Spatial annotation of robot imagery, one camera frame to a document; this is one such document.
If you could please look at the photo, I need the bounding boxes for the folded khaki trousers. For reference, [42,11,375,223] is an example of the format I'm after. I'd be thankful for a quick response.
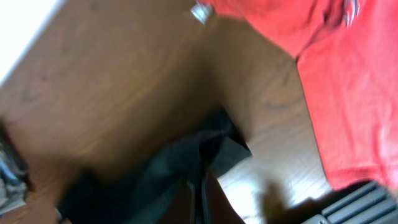
[1,124,30,215]

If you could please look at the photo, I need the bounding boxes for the black polo shirt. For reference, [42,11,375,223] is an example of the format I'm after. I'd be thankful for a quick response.
[57,110,251,224]

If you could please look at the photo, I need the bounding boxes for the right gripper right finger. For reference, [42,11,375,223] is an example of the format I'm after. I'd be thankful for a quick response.
[203,171,244,224]

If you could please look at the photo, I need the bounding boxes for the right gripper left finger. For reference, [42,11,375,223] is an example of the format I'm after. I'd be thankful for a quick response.
[158,178,199,224]

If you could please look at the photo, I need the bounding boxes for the red t-shirt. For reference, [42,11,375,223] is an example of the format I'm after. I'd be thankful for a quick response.
[209,0,397,189]

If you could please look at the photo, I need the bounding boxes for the white garment label tag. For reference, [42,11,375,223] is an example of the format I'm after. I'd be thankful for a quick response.
[190,1,213,24]

